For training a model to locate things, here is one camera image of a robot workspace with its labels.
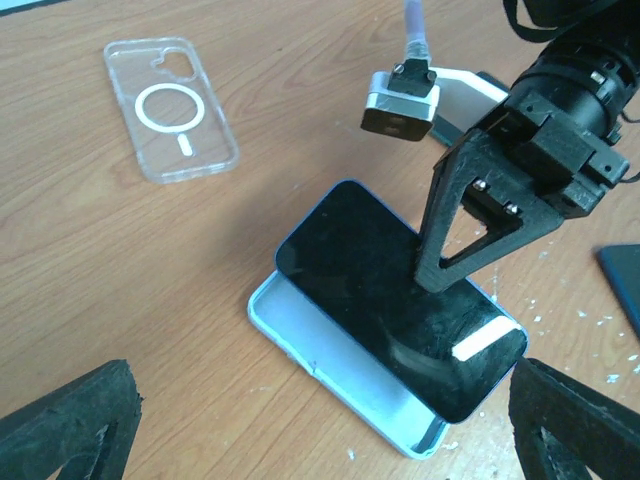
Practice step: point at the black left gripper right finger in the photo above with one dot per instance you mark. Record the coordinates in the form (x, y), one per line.
(564, 429)

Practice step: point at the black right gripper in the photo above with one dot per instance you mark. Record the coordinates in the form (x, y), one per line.
(541, 155)

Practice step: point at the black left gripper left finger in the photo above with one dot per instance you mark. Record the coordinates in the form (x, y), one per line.
(82, 430)

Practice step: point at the light blue phone case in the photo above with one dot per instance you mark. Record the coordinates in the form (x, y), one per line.
(329, 355)

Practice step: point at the blue phone black screen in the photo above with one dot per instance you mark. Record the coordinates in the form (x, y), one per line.
(353, 258)

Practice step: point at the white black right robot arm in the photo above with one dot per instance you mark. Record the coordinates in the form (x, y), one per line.
(610, 22)

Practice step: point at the black phone near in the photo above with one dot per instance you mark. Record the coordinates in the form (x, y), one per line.
(620, 265)

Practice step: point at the clear case near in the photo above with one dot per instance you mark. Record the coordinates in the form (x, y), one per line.
(176, 124)

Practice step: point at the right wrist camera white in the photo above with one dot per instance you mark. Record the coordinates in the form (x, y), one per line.
(415, 99)

